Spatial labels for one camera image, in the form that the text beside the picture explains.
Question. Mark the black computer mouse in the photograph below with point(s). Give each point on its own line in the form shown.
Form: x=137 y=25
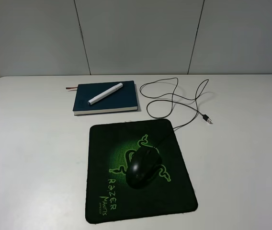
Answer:
x=142 y=166

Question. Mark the black green Razer mousepad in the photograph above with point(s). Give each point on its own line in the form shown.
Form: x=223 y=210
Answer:
x=110 y=198

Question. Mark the white marker pen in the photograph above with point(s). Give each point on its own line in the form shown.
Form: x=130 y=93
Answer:
x=104 y=94

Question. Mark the dark blue notebook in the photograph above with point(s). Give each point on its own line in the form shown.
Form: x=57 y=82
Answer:
x=124 y=99

